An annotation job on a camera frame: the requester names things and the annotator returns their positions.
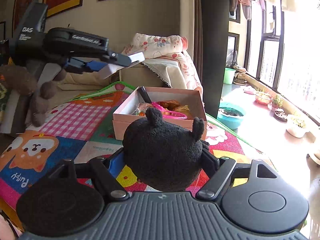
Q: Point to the dark framed wall picture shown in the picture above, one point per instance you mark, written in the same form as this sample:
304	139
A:
233	50

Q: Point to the yellow snack packet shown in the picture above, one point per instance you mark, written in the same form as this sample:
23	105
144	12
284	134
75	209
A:
185	110

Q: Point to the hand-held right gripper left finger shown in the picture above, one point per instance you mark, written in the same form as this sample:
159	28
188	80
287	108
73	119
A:
117	159

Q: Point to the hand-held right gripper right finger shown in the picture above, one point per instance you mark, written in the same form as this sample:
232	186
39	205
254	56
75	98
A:
212	161

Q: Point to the brown curtain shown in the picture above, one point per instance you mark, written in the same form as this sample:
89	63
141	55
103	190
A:
197	30

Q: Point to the beige sofa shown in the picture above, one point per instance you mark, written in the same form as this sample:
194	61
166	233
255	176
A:
140	75

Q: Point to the black cylindrical object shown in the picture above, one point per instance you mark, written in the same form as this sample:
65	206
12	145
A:
145	95

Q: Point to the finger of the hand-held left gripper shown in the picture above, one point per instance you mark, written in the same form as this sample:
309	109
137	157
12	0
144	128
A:
117	58
96	66

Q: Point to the black plush toy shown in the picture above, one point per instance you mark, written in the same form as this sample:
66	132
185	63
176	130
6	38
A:
162	155

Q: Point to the white cardboard piece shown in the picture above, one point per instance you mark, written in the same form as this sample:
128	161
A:
136	57

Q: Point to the small potted plant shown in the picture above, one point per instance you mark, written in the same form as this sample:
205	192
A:
277	103

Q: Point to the person's left hand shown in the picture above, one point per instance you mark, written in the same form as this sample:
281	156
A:
20	80

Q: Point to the colourful play mat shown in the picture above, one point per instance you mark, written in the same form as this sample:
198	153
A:
75	120

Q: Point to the pink plastic basket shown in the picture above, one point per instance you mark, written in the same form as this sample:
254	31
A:
172	115

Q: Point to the white fringed cloth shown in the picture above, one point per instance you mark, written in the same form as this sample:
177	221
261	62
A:
162	71

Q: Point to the orange plant pot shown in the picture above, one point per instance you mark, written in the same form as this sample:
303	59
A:
262	98

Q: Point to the teal plastic basin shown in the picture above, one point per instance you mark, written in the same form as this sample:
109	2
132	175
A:
230	121

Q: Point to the snack packets in box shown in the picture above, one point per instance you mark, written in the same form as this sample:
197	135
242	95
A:
140	110

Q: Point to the white plant pot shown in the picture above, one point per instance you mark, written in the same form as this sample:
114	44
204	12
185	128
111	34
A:
296	128

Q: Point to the person's pink clothing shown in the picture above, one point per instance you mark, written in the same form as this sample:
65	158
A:
6	227

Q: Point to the floral blanket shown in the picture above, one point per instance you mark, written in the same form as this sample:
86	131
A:
162	45

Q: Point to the dark shallow bowl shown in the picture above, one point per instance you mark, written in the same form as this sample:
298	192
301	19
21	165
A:
280	115

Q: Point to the pink cardboard box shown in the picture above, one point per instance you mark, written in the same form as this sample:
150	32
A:
120	127

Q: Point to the green plastic bucket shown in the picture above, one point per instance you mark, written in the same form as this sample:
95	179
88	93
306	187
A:
228	76

